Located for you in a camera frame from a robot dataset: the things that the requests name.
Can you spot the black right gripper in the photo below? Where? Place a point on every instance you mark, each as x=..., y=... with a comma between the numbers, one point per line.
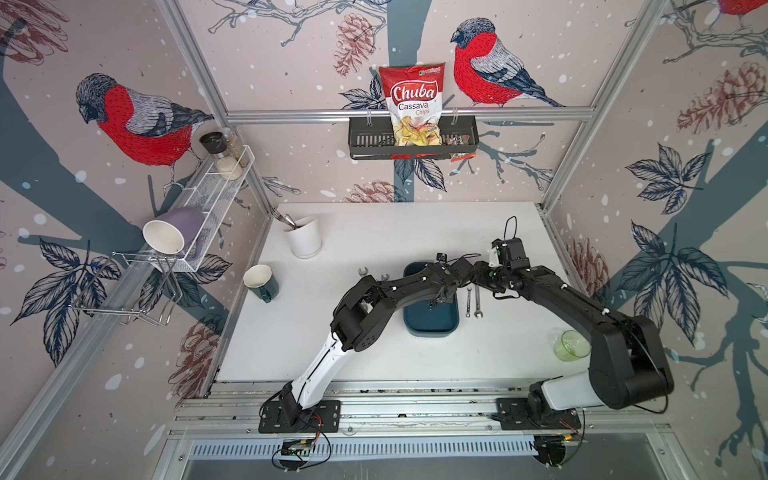
x=478, y=269

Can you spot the teal plastic storage box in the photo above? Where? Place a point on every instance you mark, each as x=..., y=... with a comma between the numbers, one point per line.
x=434, y=320

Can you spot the small silver combination wrench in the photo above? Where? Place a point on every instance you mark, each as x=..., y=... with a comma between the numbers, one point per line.
x=468, y=308

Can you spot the large silver open-end wrench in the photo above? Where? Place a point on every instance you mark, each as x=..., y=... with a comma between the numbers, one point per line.
x=478, y=313

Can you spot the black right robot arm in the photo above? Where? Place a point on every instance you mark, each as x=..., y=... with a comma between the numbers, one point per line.
x=627, y=365

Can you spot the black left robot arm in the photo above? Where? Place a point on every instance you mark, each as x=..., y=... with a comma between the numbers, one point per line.
x=426, y=295

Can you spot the green translucent glass cup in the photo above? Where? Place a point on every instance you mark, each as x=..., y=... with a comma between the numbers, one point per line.
x=571, y=346

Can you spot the white ceramic utensil holder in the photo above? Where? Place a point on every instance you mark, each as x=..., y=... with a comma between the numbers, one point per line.
x=305, y=241

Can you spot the green paper cup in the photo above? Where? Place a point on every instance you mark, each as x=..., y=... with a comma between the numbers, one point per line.
x=261, y=281

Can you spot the red Chuba cassava chips bag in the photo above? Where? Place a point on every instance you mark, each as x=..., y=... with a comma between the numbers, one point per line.
x=413, y=97

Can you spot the white lidded spice jar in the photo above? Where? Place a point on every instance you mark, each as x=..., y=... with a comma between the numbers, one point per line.
x=228, y=168

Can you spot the black lidded spice jar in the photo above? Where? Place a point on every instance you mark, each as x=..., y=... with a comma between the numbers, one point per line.
x=214, y=142

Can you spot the purple mug white interior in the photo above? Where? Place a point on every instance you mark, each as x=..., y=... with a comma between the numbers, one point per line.
x=173, y=231

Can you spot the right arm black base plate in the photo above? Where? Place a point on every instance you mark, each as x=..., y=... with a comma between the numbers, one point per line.
x=533, y=413

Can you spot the black wire wall basket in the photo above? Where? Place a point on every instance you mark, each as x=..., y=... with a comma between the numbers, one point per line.
x=378, y=138

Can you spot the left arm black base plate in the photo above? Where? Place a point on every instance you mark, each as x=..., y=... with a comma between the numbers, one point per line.
x=280, y=413

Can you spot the small circuit board with wires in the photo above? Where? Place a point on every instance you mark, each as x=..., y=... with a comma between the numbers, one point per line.
x=294, y=455

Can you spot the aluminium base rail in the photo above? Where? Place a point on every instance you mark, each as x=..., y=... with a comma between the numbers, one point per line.
x=391, y=423

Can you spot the clear acrylic wall shelf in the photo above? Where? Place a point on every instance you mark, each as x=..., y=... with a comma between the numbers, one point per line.
x=212, y=193

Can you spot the wire cup rack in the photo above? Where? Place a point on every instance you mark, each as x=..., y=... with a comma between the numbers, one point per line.
x=138, y=286

